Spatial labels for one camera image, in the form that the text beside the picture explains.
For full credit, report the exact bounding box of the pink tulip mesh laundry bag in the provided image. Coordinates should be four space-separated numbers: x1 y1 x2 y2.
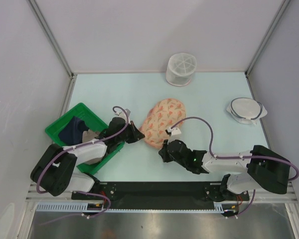
139 98 186 149

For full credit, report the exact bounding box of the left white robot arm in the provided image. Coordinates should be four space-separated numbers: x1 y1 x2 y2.
30 117 145 199

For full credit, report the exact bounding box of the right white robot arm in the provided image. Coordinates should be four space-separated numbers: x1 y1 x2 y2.
158 140 291 200

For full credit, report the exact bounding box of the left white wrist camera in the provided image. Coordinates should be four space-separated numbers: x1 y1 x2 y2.
113 107 131 119

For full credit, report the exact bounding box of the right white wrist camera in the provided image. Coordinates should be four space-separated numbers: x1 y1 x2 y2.
165 127 181 143

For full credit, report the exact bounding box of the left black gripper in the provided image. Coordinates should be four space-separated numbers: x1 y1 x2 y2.
115 120 144 143

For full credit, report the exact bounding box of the white slotted cable duct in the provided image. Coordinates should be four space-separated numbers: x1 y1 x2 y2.
36 202 238 213

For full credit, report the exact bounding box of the flat white mesh laundry bag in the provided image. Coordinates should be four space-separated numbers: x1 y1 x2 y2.
226 98 268 124

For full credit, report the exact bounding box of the beige cloth in tray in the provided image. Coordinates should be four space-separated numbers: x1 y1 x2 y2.
82 129 107 165

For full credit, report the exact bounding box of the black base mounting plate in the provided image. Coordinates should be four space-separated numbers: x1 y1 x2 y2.
71 181 250 210

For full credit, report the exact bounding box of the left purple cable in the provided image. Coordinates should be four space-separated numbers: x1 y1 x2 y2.
36 106 129 220

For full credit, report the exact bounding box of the aluminium frame rail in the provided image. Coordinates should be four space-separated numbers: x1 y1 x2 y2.
24 181 297 203

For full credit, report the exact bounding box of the navy garment in tray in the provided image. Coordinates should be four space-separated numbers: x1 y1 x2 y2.
58 116 89 146

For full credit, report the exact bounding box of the white cylindrical mesh laundry bag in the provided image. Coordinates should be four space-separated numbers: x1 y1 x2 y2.
165 53 197 87

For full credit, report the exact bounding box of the green plastic tray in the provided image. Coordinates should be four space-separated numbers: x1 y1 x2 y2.
45 103 125 175

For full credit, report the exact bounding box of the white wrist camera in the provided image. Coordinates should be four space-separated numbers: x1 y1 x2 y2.
165 127 181 143
113 107 131 119

